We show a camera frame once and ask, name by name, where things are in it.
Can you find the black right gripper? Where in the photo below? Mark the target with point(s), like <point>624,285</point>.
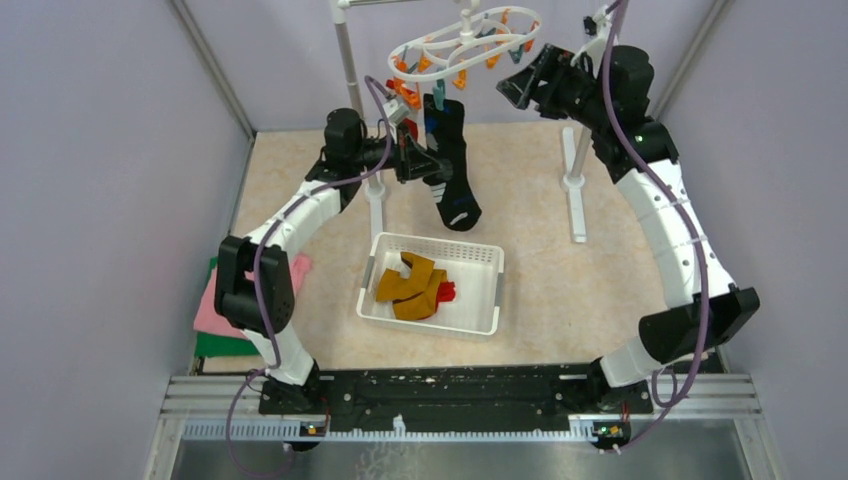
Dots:
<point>552,67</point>

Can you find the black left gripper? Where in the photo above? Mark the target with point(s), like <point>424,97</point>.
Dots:
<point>413,161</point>

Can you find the black sock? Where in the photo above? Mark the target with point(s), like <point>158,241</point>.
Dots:
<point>444,134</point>

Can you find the white plastic clip hanger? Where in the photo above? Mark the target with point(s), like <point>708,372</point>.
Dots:
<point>478,37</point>

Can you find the mustard yellow sock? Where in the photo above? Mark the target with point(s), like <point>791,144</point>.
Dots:
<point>393,286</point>
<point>424,304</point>

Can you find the red snowflake sock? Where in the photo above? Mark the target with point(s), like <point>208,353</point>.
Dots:
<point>446,293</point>
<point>412,128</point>

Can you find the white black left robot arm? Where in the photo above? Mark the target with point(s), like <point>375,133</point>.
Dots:
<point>253,285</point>

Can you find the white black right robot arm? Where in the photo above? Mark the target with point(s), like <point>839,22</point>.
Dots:
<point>704,305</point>

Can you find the orange clothespin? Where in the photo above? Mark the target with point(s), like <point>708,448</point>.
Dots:
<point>409,92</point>

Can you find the teal clothespin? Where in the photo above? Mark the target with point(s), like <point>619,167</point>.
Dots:
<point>439,94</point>

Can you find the white metal drying rack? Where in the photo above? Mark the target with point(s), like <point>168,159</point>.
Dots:
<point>575,147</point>

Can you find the white plastic basket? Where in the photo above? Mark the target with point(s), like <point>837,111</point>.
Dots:
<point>477,271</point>

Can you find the pink cloth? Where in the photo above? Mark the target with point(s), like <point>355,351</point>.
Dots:
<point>209,322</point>

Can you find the green cloth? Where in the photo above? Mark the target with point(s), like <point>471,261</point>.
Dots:
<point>208,345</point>

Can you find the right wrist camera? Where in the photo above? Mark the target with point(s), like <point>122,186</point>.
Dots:
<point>597,27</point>

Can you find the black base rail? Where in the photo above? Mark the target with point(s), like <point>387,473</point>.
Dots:
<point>470,399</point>

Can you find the white cable duct strip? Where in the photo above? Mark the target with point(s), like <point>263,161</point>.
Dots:
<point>293,431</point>

